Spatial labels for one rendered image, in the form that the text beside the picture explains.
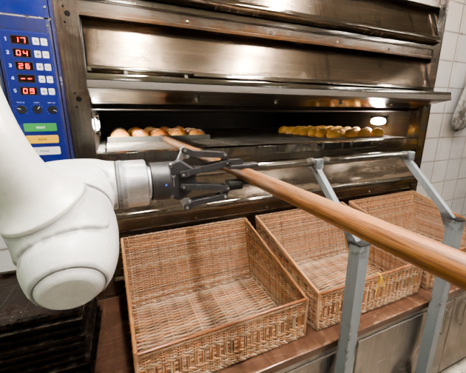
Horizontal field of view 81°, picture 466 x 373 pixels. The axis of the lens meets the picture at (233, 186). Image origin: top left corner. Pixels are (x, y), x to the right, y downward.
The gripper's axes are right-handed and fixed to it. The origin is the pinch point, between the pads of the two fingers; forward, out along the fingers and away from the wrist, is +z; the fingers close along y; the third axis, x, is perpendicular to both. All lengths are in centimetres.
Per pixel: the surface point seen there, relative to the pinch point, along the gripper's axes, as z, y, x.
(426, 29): 139, -58, -55
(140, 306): -22, 60, -45
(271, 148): 43, 3, -56
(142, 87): -15.2, -20.9, -42.0
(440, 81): 160, -33, -56
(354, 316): 38, 48, 4
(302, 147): 60, 3, -56
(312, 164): 35.9, 3.7, -19.0
